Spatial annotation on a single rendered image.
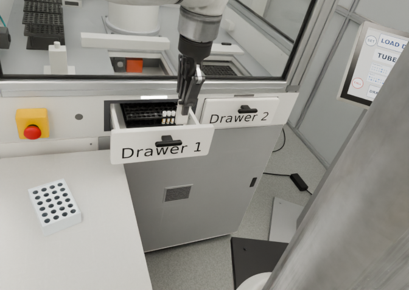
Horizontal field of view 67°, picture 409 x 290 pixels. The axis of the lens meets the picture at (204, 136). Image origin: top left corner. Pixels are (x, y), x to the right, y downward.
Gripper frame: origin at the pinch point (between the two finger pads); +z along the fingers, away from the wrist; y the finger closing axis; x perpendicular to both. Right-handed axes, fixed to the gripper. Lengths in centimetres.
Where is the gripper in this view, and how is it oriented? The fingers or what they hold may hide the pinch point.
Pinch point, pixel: (182, 112)
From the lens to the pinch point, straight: 80.0
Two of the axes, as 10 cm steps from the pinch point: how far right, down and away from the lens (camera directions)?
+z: -2.0, 7.8, 6.0
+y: -3.5, -6.2, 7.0
